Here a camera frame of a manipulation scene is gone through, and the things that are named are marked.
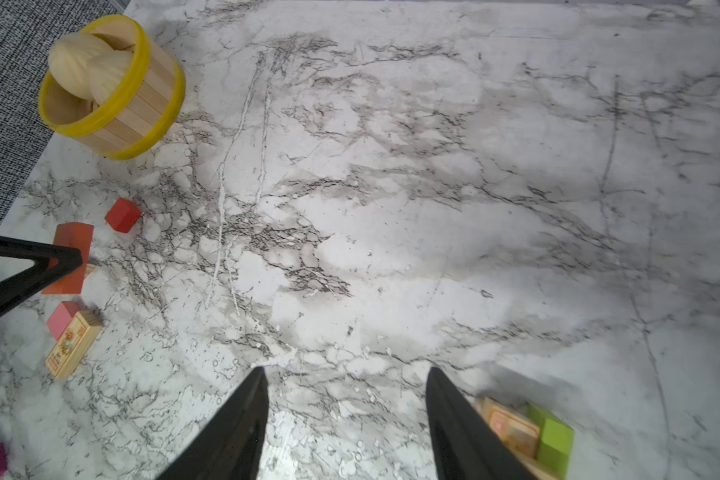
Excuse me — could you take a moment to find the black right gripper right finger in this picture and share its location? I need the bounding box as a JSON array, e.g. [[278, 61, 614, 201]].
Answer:
[[425, 367, 534, 480]]

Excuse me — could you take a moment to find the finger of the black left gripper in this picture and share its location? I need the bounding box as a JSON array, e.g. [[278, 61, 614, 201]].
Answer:
[[0, 236, 83, 317]]

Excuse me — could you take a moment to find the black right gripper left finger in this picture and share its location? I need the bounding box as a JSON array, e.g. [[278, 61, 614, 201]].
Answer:
[[158, 367, 269, 480]]

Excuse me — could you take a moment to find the printed wood block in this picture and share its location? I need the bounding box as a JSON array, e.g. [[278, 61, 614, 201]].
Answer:
[[45, 310, 103, 379], [476, 397, 540, 458]]

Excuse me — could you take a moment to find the lime green rectangular block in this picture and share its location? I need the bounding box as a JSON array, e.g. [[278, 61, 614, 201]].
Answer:
[[527, 403, 574, 479]]

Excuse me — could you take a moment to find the plain wood rectangular block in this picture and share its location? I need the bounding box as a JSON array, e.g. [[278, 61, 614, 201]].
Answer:
[[510, 447, 562, 480]]

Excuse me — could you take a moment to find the orange red rectangular block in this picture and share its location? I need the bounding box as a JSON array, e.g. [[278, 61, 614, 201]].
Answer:
[[41, 221, 95, 296]]

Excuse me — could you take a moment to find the pink cube block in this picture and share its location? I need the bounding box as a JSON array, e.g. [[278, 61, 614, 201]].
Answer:
[[46, 301, 81, 340]]

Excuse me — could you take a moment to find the small red cube block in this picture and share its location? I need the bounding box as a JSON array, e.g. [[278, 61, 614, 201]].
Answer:
[[105, 198, 142, 234]]

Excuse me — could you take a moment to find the yellow rimmed bamboo steamer basket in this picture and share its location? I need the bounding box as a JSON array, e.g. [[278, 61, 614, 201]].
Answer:
[[38, 15, 186, 160]]

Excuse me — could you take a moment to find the right steamed bun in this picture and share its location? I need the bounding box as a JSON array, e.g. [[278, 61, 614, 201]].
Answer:
[[86, 50, 133, 105]]

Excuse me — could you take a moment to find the steamed bun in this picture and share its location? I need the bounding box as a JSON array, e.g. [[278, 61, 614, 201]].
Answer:
[[48, 32, 113, 101], [86, 50, 133, 105]]

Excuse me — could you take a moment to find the left steamed bun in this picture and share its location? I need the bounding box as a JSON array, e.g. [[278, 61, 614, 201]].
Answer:
[[48, 32, 113, 101]]

